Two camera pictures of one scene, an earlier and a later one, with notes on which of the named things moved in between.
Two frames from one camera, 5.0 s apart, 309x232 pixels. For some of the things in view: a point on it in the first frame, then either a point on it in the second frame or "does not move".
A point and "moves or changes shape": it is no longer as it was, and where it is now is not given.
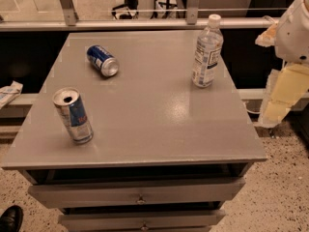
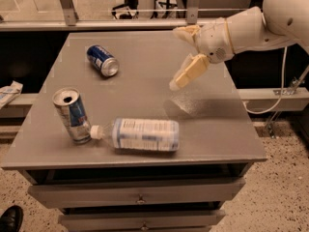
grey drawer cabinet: (164, 155) does not move
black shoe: (12, 218) does not move
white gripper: (294, 36) → (213, 43)
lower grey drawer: (156, 221) does not move
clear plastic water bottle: (208, 52) moves or changes shape
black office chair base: (130, 1) does not move
